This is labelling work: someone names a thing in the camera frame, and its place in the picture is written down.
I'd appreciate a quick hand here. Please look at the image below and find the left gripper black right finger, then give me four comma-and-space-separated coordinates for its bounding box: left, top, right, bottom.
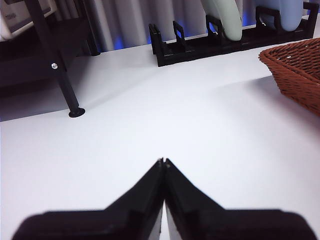
163, 157, 317, 240

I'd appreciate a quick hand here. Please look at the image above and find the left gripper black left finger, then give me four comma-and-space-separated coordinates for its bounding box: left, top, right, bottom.
11, 157, 165, 240

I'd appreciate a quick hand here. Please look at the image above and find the brown wicker basket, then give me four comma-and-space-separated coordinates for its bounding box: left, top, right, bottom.
258, 37, 320, 117

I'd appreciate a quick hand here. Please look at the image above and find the black dish rack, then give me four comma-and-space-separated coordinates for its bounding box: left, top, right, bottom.
148, 1, 320, 68

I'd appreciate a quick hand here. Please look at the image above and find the black metal shelf rack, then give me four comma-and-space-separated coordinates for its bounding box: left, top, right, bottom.
0, 0, 101, 118

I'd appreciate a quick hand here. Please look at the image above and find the pale green plate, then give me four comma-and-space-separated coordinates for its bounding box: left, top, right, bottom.
201, 0, 243, 41

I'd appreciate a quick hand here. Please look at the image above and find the grey curtain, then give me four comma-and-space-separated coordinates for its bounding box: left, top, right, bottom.
49, 0, 320, 52

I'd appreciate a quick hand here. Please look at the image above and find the pale blue plate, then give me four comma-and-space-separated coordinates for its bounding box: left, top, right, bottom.
254, 0, 305, 32

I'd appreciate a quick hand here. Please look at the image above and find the silver toaster oven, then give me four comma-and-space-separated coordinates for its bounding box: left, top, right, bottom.
0, 0, 52, 42

